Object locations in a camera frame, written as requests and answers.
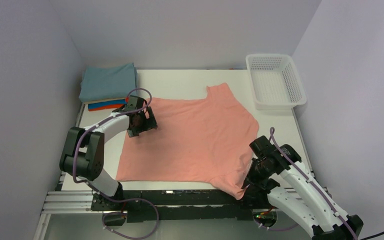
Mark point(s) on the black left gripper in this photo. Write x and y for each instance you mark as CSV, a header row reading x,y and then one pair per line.
x,y
149,123

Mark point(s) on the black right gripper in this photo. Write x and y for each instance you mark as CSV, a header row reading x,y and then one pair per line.
x,y
256,183

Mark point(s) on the pink t shirt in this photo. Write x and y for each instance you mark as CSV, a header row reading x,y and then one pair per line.
x,y
199,140

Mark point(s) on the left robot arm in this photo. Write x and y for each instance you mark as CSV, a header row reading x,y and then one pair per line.
x,y
83,153

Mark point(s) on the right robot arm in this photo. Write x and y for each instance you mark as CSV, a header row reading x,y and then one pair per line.
x,y
279,178

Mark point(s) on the blue folded t shirt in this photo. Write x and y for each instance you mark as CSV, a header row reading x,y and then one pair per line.
x,y
109,103

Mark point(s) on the orange folded t shirt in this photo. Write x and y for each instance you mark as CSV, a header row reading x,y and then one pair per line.
x,y
104,107

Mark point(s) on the teal folded t shirt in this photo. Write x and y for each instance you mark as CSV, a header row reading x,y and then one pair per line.
x,y
100,83

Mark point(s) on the white plastic basket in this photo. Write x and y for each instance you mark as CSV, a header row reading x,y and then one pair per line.
x,y
275,81

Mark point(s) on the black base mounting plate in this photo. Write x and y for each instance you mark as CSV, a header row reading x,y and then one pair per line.
x,y
202,204

